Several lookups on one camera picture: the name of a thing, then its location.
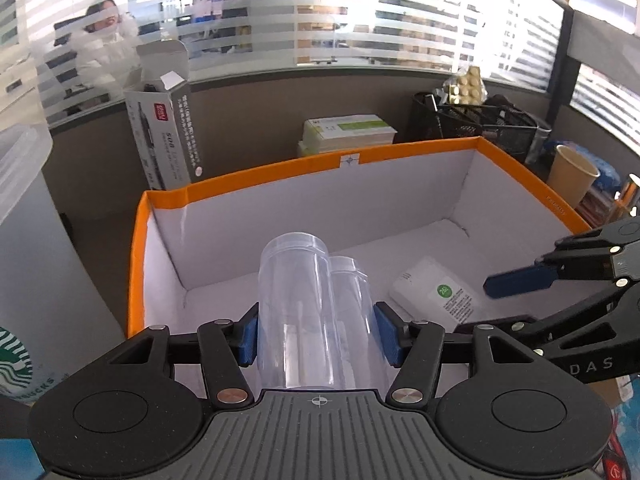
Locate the white packet green sticker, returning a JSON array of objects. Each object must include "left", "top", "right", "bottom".
[{"left": 390, "top": 257, "right": 487, "bottom": 332}]

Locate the clear plastic bottle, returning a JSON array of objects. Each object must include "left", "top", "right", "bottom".
[{"left": 257, "top": 232, "right": 390, "bottom": 393}]

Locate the brown paper cup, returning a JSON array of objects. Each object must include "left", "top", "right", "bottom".
[{"left": 547, "top": 144, "right": 600, "bottom": 208}]

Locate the orange cardboard box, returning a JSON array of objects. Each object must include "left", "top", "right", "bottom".
[{"left": 127, "top": 139, "right": 587, "bottom": 334}]

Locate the black mesh desk organizer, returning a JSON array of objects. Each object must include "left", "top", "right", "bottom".
[{"left": 399, "top": 92, "right": 551, "bottom": 162}]

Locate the frosted Starbucks plastic cup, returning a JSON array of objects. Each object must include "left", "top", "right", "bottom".
[{"left": 0, "top": 125, "right": 124, "bottom": 404}]

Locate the yellow pill blister pack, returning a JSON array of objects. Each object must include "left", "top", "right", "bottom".
[{"left": 444, "top": 66, "right": 487, "bottom": 105}]

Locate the green white carton box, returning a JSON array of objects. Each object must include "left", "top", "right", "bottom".
[{"left": 297, "top": 115, "right": 397, "bottom": 157}]

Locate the white marker pen box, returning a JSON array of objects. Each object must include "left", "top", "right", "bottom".
[{"left": 124, "top": 40, "right": 205, "bottom": 191}]

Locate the person in white jacket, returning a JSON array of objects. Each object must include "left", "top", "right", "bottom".
[{"left": 70, "top": 0, "right": 141, "bottom": 100}]

